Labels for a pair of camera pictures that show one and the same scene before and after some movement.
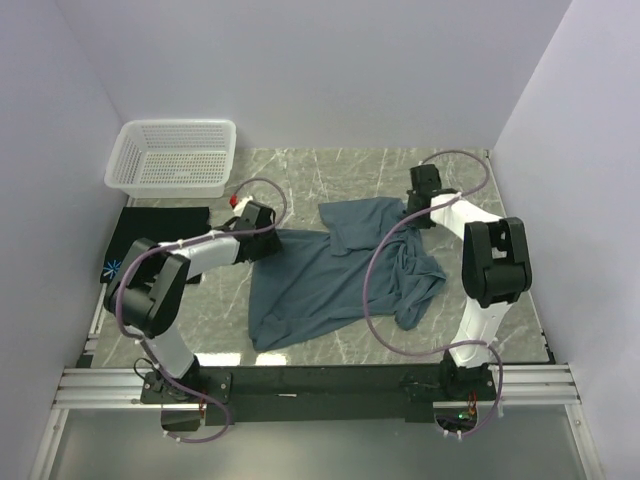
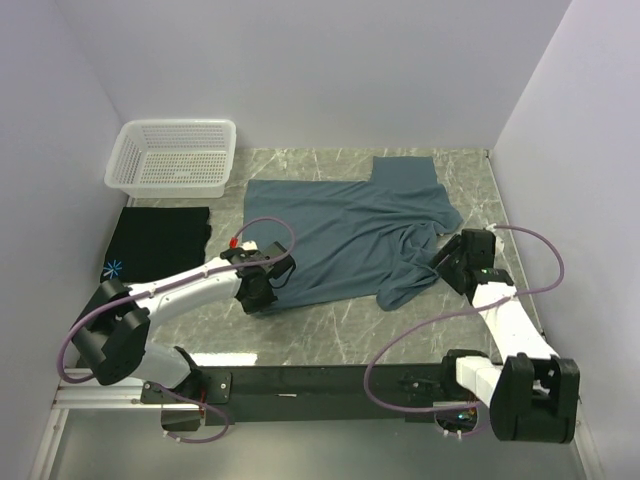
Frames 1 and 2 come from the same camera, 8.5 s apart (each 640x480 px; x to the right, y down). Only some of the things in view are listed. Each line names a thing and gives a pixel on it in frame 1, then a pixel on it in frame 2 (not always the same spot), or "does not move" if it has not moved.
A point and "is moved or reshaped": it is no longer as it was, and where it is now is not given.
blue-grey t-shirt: x=314 y=285 is moved or reshaped
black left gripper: x=273 y=244 to x=264 y=302
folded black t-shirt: x=159 y=224 does not move
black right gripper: x=421 y=223 to x=454 y=249
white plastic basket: x=173 y=158 does not move
